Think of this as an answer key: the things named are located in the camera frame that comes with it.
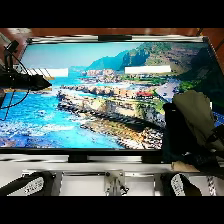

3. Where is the olive green shirt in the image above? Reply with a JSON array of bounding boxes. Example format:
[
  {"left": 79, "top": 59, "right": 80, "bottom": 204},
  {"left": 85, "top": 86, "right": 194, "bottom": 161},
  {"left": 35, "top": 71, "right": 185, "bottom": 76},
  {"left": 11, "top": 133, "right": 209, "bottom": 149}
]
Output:
[{"left": 172, "top": 90, "right": 224, "bottom": 152}]

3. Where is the dark blue garment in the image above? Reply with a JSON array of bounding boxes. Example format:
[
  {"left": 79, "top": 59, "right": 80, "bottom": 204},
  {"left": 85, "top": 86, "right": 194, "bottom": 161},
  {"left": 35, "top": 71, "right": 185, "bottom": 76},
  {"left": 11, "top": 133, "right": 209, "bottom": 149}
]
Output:
[{"left": 161, "top": 133, "right": 176, "bottom": 164}]

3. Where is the beige garment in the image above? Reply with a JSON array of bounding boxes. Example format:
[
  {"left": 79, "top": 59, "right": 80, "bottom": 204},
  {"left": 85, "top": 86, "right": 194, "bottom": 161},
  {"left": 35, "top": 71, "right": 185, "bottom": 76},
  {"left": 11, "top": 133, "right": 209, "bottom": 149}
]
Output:
[{"left": 170, "top": 161, "right": 202, "bottom": 173}]

